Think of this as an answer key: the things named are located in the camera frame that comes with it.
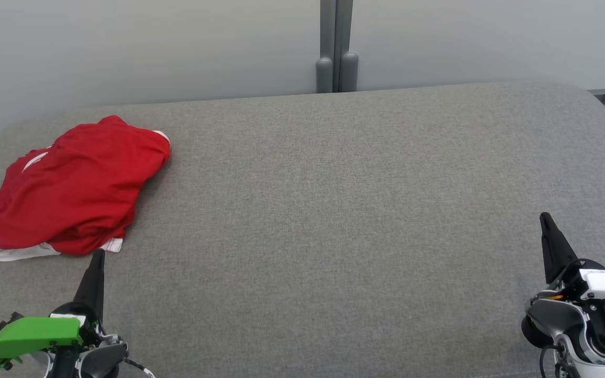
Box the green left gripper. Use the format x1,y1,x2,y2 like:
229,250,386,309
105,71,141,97
0,249,106,369

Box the red shorts with white stripe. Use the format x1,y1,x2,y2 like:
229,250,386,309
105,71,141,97
0,115,172,256

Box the grey fabric sofa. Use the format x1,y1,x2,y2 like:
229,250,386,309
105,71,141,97
0,81,605,378

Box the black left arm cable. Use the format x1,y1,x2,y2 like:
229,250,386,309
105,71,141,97
121,357,156,378

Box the grey partition frame post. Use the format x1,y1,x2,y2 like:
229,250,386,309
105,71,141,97
337,0,360,93
316,0,337,94

